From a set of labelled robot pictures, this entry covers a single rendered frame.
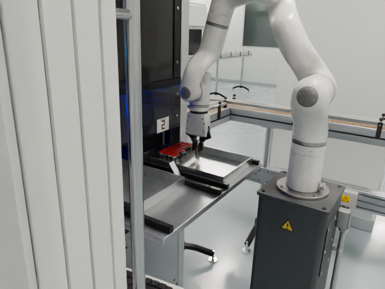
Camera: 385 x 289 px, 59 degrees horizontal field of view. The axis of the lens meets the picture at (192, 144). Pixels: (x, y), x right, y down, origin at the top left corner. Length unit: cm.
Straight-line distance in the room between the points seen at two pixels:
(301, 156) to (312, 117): 15
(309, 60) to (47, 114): 99
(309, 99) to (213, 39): 43
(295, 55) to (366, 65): 149
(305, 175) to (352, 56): 154
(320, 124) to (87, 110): 90
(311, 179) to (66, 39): 103
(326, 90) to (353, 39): 155
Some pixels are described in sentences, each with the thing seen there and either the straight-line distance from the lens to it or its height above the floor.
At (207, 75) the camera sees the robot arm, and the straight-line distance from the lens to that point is 138.
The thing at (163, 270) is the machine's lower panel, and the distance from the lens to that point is 186.
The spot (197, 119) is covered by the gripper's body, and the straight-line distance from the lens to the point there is 142.
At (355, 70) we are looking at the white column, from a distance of 268.
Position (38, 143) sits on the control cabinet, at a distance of 40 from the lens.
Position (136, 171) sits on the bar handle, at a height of 118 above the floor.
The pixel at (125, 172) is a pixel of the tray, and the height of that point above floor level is 88.
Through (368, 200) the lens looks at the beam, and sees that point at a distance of 225.
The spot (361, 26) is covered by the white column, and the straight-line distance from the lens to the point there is 268.
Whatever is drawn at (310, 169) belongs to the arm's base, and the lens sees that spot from 127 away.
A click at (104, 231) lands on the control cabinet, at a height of 113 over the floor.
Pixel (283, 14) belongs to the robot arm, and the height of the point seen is 147.
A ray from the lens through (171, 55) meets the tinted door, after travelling 151.
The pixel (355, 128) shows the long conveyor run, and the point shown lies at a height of 92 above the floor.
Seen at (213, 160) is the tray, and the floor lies 88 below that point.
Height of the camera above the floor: 141
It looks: 18 degrees down
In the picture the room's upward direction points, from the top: 2 degrees clockwise
